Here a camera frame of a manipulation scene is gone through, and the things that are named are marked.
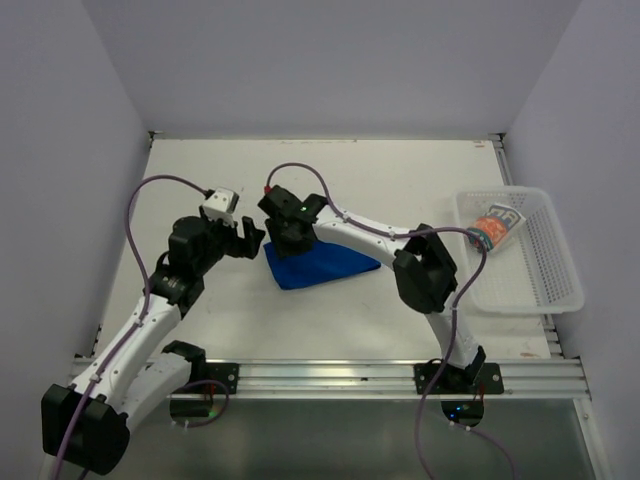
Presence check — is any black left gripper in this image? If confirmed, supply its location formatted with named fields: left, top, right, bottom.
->
left=194, top=204, right=264, bottom=275

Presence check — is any blue towel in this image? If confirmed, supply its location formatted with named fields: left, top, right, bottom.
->
left=263, top=242, right=382, bottom=291

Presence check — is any rabbit print towel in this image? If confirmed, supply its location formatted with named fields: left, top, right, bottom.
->
left=467, top=203, right=526, bottom=254

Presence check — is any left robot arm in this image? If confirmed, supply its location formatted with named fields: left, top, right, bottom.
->
left=41, top=215, right=265, bottom=479

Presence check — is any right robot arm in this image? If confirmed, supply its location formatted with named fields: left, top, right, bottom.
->
left=258, top=186, right=486, bottom=393

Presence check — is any white plastic basket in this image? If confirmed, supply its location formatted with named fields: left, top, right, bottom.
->
left=452, top=186, right=585, bottom=315

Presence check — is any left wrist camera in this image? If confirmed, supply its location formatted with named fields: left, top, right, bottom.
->
left=200, top=187, right=239, bottom=224

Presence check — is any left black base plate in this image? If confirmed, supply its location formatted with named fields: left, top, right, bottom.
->
left=178, top=362, right=240, bottom=395

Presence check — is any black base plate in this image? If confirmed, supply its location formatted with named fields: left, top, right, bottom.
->
left=178, top=362, right=240, bottom=395
left=413, top=361, right=505, bottom=395

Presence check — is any aluminium mounting rail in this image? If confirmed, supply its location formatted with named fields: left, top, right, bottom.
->
left=209, top=359, right=590, bottom=400

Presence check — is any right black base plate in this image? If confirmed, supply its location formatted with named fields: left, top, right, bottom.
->
left=413, top=361, right=505, bottom=395

